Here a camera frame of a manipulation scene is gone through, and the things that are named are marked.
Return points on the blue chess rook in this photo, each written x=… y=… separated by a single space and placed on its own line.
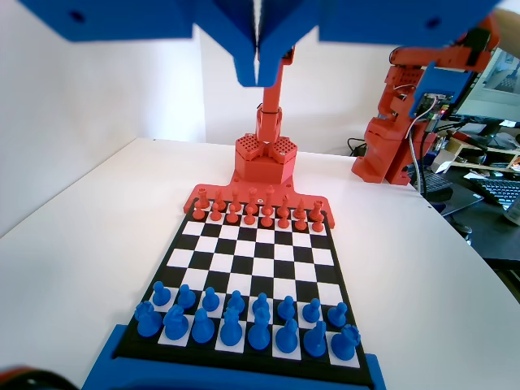
x=145 y=323
x=346 y=344

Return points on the black and white chessboard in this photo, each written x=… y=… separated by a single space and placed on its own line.
x=260 y=260

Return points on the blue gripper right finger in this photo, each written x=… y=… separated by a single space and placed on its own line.
x=365 y=18

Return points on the blue bishop chess piece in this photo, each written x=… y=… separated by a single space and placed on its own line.
x=202 y=328
x=287 y=340

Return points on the red king chess piece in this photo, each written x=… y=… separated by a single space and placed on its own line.
x=270 y=197

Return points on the black computer monitor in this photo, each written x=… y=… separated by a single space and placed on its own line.
x=501 y=73

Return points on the black desk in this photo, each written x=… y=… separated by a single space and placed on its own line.
x=495 y=235

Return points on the red chess pawn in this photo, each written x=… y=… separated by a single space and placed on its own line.
x=317 y=225
x=215 y=215
x=199 y=214
x=283 y=222
x=300 y=224
x=266 y=220
x=232 y=217
x=248 y=219

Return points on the black computer keyboard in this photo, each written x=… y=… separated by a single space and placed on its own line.
x=497 y=193
x=436 y=182

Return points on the red chess pieces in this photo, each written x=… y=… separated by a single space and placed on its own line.
x=227 y=187

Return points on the wooden monitor riser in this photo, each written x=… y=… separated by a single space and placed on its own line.
x=487 y=156

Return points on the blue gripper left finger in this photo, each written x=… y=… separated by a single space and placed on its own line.
x=142 y=18

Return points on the group of blue chess pieces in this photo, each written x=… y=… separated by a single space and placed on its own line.
x=101 y=365

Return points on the red robot arm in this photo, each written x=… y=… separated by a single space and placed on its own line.
x=264 y=162

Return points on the red rook chess piece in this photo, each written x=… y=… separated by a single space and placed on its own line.
x=202 y=197
x=317 y=209

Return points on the red queen chess piece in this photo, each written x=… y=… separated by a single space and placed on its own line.
x=252 y=199

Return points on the blue controller board holder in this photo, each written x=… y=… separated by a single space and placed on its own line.
x=443 y=81

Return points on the red knight chess piece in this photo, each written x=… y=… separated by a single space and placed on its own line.
x=300 y=206
x=219 y=200

